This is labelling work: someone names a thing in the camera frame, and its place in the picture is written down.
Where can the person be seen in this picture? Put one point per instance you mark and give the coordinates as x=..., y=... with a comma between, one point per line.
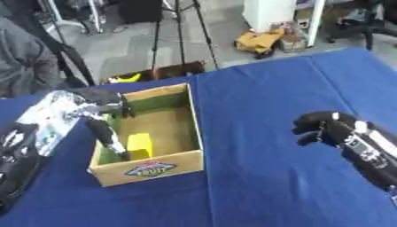
x=26, y=59

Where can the brown box with yellow toy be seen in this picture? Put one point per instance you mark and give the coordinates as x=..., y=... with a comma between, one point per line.
x=155, y=73

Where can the white cabinet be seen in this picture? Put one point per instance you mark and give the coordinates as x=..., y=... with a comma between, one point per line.
x=281, y=17

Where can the tan cardboard box green inside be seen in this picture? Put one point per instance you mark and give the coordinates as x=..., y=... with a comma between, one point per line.
x=150, y=136

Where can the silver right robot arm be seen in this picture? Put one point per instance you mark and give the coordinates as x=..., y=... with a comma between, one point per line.
x=369, y=150

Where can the black chair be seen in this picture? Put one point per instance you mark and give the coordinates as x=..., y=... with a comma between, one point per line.
x=362, y=20

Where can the yellow block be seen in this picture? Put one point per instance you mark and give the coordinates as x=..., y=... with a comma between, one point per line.
x=139, y=144

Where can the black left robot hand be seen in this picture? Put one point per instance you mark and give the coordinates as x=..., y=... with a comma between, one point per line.
x=103, y=100

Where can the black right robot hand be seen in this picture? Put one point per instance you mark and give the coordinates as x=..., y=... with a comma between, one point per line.
x=323, y=124

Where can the black tripod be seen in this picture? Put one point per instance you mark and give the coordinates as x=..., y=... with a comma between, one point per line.
x=181, y=32

